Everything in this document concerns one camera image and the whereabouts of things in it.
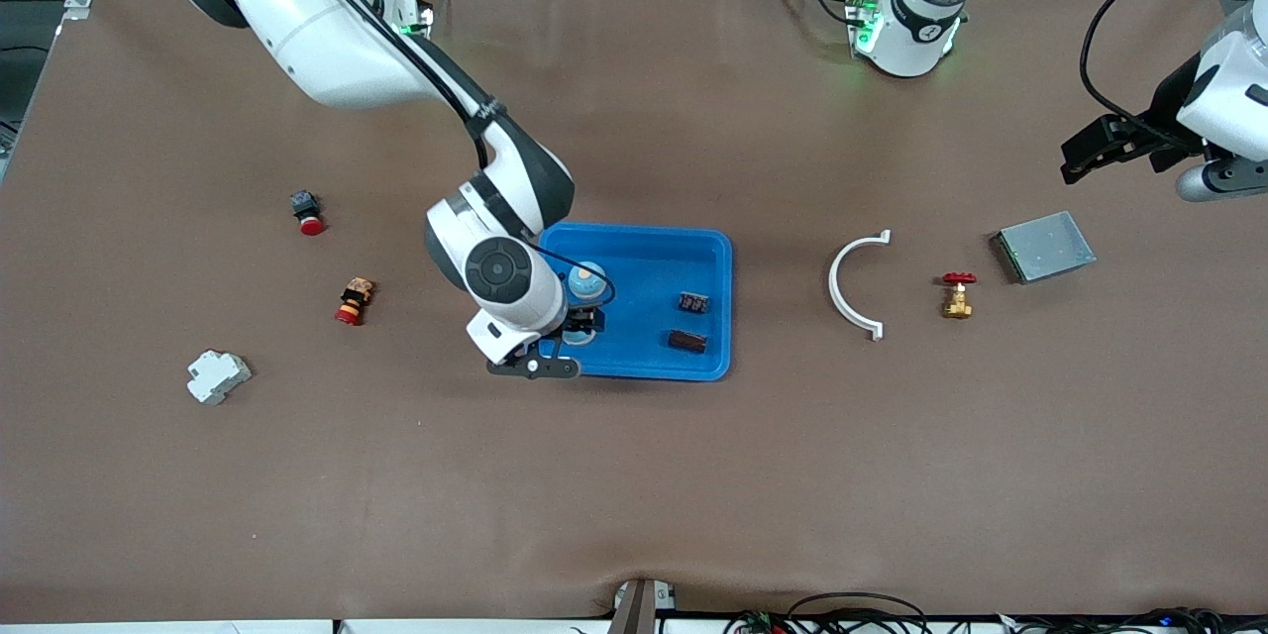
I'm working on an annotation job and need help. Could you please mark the blue plastic tray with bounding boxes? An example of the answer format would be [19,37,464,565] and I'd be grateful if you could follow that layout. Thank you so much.
[524,222,734,382]

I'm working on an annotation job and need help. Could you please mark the red button black switch body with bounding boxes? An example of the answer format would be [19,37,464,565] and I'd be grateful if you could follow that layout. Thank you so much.
[290,190,326,237]

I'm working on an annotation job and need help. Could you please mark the brown table mat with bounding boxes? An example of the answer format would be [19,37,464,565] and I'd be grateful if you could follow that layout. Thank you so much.
[0,0,1268,625]

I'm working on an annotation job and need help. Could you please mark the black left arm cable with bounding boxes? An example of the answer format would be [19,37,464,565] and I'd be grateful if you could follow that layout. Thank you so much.
[1080,0,1268,135]

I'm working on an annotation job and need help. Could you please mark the grey metal bracket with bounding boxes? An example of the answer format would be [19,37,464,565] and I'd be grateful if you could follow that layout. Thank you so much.
[609,579,680,634]

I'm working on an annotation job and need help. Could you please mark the red button yellow collar switch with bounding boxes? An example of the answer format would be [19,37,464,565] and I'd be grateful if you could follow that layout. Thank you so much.
[335,277,375,327]

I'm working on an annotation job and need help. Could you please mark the grey metal box module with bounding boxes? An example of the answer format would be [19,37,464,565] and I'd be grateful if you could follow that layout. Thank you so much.
[990,211,1098,284]

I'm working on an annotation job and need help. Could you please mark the black cable bundle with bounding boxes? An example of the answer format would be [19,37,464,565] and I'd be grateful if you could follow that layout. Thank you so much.
[723,592,1268,634]

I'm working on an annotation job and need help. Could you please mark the brass valve red handle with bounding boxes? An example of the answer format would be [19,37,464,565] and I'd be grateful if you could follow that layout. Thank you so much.
[941,271,978,320]

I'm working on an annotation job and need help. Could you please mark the white circuit breaker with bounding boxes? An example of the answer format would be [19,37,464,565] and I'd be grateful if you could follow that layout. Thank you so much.
[187,349,253,405]

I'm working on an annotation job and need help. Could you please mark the white curved pipe clamp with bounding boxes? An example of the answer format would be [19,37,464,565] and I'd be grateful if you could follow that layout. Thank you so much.
[828,229,892,342]

